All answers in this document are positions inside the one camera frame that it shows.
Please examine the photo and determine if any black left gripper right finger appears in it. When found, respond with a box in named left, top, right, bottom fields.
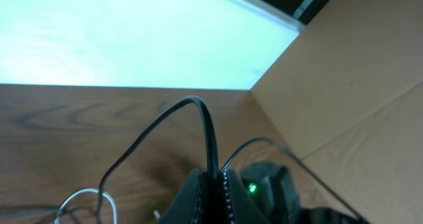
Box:
left=219, top=169, right=269, bottom=224

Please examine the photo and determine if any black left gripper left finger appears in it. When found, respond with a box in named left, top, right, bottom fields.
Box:
left=157, top=168, right=207, bottom=224

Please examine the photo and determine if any black usb cable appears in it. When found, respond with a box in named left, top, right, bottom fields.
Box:
left=95, top=95, right=221, bottom=224

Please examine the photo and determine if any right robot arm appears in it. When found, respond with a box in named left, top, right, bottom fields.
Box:
left=241, top=161, right=361, bottom=224

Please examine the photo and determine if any brown cardboard panel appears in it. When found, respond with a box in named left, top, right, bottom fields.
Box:
left=252, top=0, right=422, bottom=223

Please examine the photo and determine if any white usb cable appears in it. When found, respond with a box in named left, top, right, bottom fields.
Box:
left=54, top=188, right=118, bottom=224

